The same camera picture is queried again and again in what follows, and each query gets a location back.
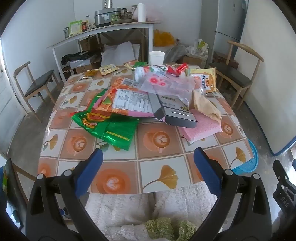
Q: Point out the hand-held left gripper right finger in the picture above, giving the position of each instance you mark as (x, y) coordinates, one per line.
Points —
(208, 172)

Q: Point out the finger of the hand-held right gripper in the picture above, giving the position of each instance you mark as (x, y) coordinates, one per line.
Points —
(285, 199)

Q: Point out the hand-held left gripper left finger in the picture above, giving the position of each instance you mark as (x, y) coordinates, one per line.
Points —
(89, 171)

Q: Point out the blue plastic basket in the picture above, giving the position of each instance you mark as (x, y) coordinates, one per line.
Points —
(248, 160)

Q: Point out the pink snack bag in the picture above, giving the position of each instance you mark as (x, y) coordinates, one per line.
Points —
(129, 99)

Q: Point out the red snack packet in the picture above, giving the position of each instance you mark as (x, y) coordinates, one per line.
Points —
(181, 67)

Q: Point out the pink textured cloth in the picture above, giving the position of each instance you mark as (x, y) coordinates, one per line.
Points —
(201, 129)

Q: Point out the tile patterned tablecloth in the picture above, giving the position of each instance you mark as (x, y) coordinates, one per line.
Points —
(159, 171)

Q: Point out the plain green foil snack bag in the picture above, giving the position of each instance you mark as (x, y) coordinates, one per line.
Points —
(120, 132)

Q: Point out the green snack bag red print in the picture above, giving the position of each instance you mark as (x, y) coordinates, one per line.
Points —
(90, 120)

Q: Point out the brown paper bag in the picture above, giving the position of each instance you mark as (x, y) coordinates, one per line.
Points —
(205, 104)

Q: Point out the grey carton box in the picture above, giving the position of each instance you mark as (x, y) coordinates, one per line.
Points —
(173, 111)

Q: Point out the yellow snack packet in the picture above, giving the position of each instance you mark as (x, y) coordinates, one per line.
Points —
(205, 78)

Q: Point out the clear floral plastic bag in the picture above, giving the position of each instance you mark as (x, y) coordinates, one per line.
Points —
(161, 83)

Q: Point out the wooden chair dark seat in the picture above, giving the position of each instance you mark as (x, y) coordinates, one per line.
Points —
(38, 81)
(233, 75)

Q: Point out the small yellow packet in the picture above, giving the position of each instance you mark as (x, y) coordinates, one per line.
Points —
(108, 69)

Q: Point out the white door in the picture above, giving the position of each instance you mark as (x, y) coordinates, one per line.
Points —
(9, 102)

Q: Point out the red wrapper strip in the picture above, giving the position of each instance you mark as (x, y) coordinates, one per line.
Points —
(170, 69)

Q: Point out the white board blue edge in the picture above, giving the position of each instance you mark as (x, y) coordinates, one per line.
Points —
(272, 81)

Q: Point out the cardboard box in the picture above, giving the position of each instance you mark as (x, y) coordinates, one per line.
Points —
(190, 60)
(87, 44)

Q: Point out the brown wooden stool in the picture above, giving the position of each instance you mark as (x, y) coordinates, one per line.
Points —
(224, 59)

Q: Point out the white milk bottle red cap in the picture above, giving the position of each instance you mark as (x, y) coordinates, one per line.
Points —
(144, 70)

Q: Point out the black bag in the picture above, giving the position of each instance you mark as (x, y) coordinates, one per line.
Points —
(78, 55)

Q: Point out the small green packet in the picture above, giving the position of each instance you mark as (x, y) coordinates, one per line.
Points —
(140, 64)

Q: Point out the white foam sheet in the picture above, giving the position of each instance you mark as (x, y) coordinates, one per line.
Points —
(120, 53)

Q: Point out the grey plastic bag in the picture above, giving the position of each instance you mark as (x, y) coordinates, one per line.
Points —
(175, 53)

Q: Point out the white printed sack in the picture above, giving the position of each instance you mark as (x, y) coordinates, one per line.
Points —
(198, 47)

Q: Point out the white paper cup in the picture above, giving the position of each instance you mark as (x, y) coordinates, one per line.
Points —
(156, 58)

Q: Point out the steel cup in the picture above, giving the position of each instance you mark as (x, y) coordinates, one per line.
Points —
(66, 33)

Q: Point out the yellow plastic bag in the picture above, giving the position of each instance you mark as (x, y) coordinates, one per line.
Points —
(163, 38)

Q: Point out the white side table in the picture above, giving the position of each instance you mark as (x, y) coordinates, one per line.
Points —
(104, 30)

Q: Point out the green packet white label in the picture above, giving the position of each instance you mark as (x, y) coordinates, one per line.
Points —
(75, 27)

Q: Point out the jar with red label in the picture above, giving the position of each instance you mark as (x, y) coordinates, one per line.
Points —
(84, 26)

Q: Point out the steel rice cooker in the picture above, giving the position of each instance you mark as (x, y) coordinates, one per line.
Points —
(105, 17)

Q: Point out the white refrigerator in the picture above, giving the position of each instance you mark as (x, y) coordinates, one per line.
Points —
(229, 18)

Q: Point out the pink plastic bag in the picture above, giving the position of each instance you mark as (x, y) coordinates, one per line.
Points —
(153, 16)

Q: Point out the white paper towel roll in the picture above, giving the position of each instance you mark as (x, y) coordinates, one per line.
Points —
(141, 12)

